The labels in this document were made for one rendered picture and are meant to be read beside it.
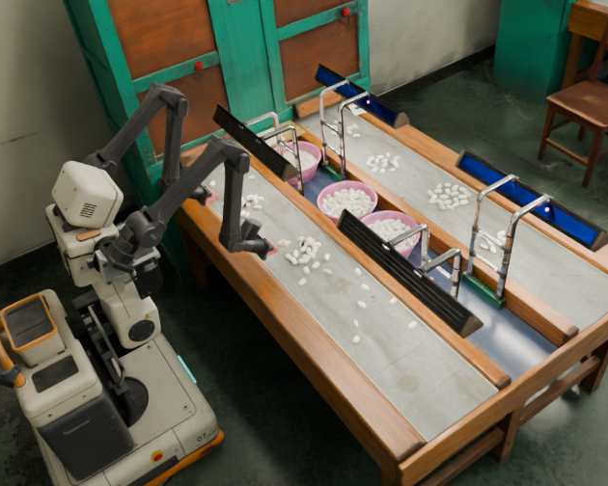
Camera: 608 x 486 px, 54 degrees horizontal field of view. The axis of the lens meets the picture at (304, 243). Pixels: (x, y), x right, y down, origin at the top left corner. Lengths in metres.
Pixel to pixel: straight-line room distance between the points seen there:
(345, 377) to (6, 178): 2.38
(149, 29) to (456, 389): 1.89
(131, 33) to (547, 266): 1.92
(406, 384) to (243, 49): 1.74
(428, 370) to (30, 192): 2.56
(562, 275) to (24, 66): 2.74
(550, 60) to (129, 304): 3.52
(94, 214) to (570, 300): 1.67
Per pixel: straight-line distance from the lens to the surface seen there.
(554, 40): 4.70
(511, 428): 2.51
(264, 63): 3.04
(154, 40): 2.77
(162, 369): 2.78
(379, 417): 1.93
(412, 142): 3.01
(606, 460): 2.88
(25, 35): 3.44
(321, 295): 2.27
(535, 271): 2.42
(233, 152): 1.91
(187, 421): 2.60
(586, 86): 4.24
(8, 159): 3.66
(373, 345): 2.11
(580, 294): 2.37
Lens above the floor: 2.42
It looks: 42 degrees down
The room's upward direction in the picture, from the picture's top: 8 degrees counter-clockwise
